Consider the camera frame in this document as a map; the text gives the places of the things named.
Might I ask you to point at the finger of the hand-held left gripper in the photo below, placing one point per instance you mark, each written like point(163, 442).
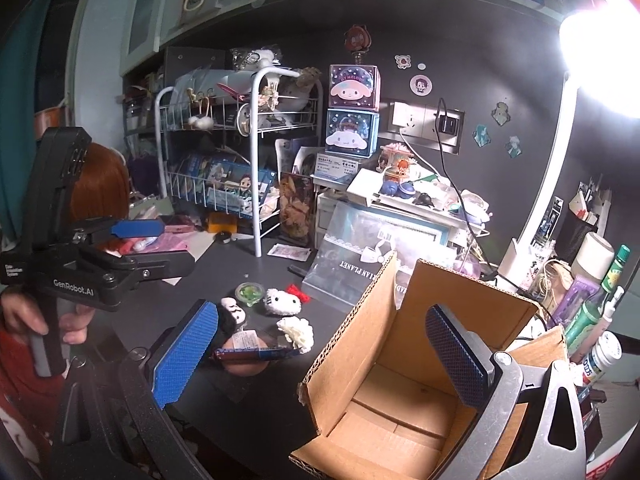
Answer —
point(160, 266)
point(137, 229)

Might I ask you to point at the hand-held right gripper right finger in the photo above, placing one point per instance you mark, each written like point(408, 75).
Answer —
point(457, 355)

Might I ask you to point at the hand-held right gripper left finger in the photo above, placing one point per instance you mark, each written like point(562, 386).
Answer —
point(185, 350)

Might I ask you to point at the black and white plush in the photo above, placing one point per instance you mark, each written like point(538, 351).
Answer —
point(232, 312)

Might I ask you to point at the cardboard box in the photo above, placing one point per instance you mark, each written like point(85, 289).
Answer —
point(380, 320)

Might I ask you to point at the clear green jelly cup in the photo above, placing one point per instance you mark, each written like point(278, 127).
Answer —
point(250, 292)

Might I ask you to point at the white cat plush red bow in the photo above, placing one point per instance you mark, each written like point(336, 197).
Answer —
point(285, 301)

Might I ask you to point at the white flower plush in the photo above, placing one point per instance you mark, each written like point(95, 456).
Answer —
point(296, 332)

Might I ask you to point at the person's left forearm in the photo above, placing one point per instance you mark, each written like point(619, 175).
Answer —
point(20, 385)

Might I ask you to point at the person's left hand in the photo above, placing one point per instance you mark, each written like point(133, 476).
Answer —
point(22, 312)

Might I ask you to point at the red tube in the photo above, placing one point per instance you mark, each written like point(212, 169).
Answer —
point(129, 246)

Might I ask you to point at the small pink box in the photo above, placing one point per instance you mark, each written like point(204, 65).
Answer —
point(179, 223)

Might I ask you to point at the white paper sheet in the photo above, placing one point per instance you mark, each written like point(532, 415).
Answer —
point(202, 247)

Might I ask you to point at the person's hair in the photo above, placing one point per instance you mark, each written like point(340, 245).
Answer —
point(102, 180)

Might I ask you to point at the black round case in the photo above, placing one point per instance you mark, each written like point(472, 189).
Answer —
point(223, 238)

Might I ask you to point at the orange box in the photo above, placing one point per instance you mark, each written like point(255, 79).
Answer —
point(221, 221)

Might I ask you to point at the blue anime box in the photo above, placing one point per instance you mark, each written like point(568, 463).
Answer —
point(225, 180)

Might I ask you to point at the white pompom charm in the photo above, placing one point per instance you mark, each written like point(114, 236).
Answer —
point(201, 122)

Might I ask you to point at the pink sachet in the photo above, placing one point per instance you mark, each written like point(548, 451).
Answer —
point(288, 251)

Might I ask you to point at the purple pack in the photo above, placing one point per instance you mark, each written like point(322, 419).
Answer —
point(574, 296)

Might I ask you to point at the green tube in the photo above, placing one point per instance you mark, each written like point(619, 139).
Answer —
point(586, 324)

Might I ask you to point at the dark pen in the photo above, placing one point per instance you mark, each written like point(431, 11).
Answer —
point(299, 271)

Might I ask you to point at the white pill bottle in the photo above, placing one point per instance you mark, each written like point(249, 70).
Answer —
point(605, 356)

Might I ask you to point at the clear snack jar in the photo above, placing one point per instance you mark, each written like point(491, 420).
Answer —
point(297, 210)

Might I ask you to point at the clear plastic zip bag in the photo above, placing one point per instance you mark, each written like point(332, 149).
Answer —
point(345, 255)

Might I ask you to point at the black pen holder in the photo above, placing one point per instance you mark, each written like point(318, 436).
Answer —
point(575, 237)

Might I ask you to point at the white tape roll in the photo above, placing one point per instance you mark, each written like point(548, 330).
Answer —
point(594, 255)

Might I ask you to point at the green bottle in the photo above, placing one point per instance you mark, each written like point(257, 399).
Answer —
point(617, 267)

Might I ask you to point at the flat white box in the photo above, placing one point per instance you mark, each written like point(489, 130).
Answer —
point(370, 187)

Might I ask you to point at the white labelled box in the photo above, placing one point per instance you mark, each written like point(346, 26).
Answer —
point(335, 167)

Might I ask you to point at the small figurine set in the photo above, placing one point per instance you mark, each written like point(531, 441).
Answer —
point(396, 160)

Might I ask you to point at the white desk lamp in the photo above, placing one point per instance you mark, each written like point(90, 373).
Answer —
point(550, 170)

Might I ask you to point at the small character sticker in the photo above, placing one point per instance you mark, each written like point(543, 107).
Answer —
point(514, 146)
point(501, 112)
point(481, 135)

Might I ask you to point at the black charger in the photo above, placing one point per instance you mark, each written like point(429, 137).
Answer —
point(447, 125)

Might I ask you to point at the blue character box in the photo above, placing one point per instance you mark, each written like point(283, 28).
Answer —
point(350, 132)

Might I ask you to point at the round character badge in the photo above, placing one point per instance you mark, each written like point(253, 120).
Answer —
point(421, 84)

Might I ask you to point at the brown spring doll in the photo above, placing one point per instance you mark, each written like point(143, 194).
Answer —
point(357, 40)

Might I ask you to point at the white character sticker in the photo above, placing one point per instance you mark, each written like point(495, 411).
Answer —
point(402, 61)

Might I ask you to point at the wall power outlet panel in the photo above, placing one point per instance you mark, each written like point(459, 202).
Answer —
point(425, 132)

